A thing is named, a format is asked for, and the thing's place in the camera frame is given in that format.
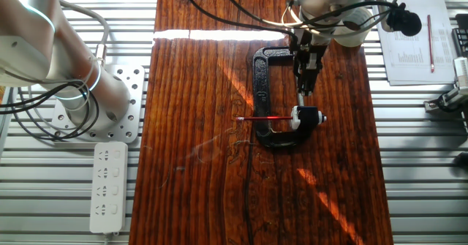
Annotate clear tape roll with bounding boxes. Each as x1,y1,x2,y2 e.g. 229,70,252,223
333,7,374,48

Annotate black white pencil sharpener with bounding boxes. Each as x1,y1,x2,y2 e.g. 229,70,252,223
290,105,328,131

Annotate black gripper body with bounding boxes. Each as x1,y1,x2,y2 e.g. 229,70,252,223
291,29,330,69

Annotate red pencil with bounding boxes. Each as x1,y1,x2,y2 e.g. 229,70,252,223
235,116,294,121

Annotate red pen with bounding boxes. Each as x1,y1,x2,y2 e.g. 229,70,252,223
426,14,436,73

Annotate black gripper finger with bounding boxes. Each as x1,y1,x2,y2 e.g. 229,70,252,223
295,64,310,97
309,53,323,95

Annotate black base cable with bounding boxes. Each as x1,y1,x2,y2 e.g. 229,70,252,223
0,82,100,142

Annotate grey base cable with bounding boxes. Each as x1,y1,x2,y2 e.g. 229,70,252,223
58,0,110,67

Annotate metal camera bracket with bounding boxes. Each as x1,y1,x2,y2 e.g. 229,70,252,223
423,86,466,113

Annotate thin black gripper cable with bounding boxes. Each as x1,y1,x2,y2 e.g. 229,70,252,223
214,0,297,29

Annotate printed paper sheets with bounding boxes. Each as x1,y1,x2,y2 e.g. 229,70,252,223
374,0,458,86

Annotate black cable connector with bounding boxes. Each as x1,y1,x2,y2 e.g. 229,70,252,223
386,3,423,37

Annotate wooden board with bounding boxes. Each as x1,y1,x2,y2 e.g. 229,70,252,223
128,0,395,245

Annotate black metal C-clamp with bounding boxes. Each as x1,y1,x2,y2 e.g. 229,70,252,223
252,46,319,149

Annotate thin white base cable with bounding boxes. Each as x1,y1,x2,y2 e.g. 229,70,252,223
27,56,102,129

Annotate thick black gripper cable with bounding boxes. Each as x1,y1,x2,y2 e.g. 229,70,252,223
178,0,299,41

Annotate white power strip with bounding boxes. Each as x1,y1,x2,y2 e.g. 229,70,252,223
89,141,129,235

